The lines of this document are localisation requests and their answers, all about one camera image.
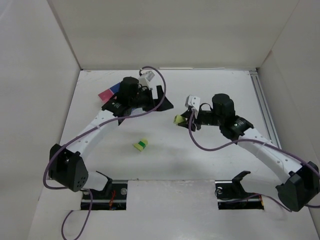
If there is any pale yellow green-top lego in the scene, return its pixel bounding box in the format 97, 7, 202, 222
173, 114, 186, 125

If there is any pale yellow green lego stack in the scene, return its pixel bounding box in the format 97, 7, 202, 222
133, 139, 149, 152

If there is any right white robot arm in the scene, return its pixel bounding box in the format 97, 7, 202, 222
174, 93, 320, 212

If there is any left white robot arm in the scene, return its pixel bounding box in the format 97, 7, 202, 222
45, 76, 174, 192

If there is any purple-blue plastic bin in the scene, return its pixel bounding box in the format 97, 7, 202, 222
109, 82, 121, 94

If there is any pink plastic bin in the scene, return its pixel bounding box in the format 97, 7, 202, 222
98, 88, 118, 104

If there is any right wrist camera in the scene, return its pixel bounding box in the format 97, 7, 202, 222
185, 95, 201, 118

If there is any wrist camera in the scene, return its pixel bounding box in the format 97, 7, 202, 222
138, 71, 156, 90
185, 95, 201, 118

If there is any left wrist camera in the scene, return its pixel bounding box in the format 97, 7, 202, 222
138, 71, 156, 90

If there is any aluminium rail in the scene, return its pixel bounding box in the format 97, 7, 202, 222
249, 70, 282, 149

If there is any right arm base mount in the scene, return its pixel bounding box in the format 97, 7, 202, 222
214, 170, 264, 210

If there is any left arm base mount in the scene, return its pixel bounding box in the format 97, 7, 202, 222
80, 171, 128, 211

